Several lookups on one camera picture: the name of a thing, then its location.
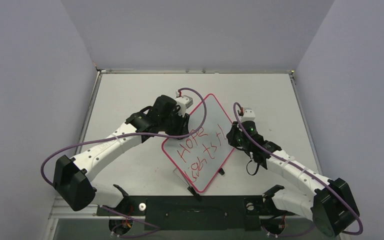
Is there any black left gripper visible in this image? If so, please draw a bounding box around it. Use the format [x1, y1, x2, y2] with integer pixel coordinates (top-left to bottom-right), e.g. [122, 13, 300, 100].
[160, 109, 189, 140]

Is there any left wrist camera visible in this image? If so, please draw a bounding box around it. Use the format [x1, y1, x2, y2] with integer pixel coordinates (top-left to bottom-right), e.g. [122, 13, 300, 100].
[174, 95, 193, 117]

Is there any lower black board clip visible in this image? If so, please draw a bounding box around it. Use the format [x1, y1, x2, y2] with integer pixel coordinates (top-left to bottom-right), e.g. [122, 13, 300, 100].
[187, 186, 202, 202]

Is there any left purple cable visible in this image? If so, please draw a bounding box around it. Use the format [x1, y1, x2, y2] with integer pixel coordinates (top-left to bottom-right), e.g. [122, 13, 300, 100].
[40, 87, 207, 239]

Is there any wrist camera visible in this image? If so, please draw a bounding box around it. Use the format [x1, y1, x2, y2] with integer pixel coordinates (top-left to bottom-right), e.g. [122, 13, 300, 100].
[174, 95, 193, 117]
[237, 107, 256, 123]

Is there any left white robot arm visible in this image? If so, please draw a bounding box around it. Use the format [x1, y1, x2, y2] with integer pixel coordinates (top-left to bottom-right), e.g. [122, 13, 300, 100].
[53, 95, 193, 215]

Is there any purple cable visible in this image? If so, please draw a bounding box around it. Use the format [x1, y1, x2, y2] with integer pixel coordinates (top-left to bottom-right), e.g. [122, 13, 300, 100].
[233, 101, 364, 236]
[40, 87, 207, 239]

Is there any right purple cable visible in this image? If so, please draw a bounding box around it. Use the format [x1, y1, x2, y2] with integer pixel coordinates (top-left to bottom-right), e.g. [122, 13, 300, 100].
[233, 101, 364, 236]

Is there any black board clip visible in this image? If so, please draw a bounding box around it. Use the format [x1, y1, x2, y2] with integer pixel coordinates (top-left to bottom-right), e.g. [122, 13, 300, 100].
[187, 186, 202, 202]
[218, 168, 225, 176]

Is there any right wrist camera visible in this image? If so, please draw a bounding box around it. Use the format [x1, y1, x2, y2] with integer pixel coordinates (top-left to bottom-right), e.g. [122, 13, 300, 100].
[237, 107, 256, 123]

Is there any upper black board clip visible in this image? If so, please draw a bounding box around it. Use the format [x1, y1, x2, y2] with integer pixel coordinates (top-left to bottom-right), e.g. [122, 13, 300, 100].
[218, 168, 225, 176]

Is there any pink framed whiteboard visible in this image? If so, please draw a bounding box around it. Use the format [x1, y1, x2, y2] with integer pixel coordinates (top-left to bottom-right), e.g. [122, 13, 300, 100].
[161, 93, 234, 193]

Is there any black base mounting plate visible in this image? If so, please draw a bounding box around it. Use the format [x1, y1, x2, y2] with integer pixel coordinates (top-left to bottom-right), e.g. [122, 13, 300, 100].
[97, 195, 286, 231]

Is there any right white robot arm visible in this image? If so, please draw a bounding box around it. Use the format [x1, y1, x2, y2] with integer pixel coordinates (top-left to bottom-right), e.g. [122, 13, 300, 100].
[226, 120, 363, 238]

